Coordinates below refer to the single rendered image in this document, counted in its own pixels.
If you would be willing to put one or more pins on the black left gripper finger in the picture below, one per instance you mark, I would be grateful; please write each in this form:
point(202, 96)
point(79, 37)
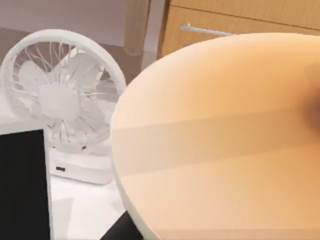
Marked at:
point(125, 228)

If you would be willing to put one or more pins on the tan round disc white rim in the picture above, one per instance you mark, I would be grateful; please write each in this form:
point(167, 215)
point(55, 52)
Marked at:
point(215, 140)

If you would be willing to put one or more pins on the white framed black board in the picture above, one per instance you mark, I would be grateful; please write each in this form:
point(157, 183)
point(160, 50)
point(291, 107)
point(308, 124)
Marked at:
point(22, 185)

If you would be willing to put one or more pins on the white table fan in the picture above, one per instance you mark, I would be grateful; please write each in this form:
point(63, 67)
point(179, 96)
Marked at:
point(56, 102)

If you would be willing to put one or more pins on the wooden drawer front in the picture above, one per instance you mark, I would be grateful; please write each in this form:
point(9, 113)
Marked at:
point(250, 7)
point(180, 42)

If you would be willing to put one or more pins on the wooden cupboard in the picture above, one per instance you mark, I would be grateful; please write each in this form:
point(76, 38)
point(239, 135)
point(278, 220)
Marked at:
point(175, 15)

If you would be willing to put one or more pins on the pale wooden post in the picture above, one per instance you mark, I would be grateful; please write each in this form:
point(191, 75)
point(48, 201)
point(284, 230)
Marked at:
point(136, 27)

